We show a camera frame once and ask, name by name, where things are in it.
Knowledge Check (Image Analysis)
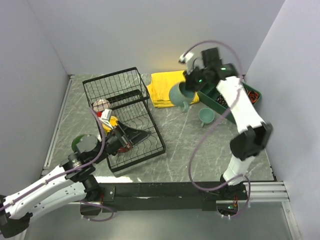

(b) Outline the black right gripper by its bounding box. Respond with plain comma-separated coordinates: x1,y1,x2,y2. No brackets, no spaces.
182,63,210,92

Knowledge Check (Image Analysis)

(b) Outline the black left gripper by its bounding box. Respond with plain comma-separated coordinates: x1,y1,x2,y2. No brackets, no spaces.
93,119,153,163

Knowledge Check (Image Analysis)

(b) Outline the yellow mug black handle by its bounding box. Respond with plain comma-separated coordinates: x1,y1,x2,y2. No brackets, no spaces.
100,116,119,133

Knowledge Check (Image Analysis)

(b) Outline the grey-green ceramic mug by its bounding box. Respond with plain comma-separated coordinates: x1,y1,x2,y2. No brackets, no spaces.
168,81,196,113

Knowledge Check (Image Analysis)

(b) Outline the pink iridescent mug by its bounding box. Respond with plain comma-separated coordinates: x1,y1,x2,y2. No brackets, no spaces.
92,98,111,113

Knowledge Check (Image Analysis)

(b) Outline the red mug black handle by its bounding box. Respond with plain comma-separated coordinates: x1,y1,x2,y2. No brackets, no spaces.
117,147,130,153

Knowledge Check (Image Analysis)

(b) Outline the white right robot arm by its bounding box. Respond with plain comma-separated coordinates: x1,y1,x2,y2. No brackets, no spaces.
178,47,273,199

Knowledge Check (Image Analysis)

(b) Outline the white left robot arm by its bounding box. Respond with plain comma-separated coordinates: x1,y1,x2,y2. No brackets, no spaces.
0,122,151,238

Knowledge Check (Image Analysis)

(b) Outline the green divided organizer tray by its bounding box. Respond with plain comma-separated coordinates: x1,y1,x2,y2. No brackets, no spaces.
197,83,262,115

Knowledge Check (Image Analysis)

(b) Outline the black floral rolled tie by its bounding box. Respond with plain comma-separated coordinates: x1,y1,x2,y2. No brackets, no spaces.
216,95,228,108

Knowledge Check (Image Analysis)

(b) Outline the teal ceramic cup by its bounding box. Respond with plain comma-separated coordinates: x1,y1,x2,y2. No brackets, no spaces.
198,107,215,128

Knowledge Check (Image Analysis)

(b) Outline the folded yellow cloth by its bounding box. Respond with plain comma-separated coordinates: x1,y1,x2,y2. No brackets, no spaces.
147,70,185,108

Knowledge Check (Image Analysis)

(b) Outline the dark green cup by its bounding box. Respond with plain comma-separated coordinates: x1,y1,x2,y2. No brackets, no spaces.
71,134,85,152

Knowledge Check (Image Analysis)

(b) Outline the orange black rolled tie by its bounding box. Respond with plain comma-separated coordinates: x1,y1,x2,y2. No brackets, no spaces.
247,90,259,104

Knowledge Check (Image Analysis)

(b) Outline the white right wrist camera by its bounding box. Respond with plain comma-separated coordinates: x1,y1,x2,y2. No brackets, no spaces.
178,52,195,71

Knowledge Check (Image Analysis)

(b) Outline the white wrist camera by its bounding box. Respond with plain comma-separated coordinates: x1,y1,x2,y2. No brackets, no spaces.
178,52,195,71
99,108,112,125

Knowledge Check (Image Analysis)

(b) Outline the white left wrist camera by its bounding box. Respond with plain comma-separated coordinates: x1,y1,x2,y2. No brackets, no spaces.
99,108,112,125

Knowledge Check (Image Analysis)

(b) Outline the black wire dish rack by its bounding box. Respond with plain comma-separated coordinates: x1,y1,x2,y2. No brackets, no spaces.
82,67,166,173

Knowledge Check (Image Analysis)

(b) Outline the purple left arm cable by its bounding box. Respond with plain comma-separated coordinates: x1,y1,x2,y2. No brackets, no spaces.
0,107,116,222

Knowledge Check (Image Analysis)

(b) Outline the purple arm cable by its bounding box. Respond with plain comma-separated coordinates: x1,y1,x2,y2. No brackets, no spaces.
0,107,116,222
181,39,252,218

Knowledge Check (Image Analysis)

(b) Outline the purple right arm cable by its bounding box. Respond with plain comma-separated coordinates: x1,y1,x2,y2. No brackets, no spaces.
181,39,252,218

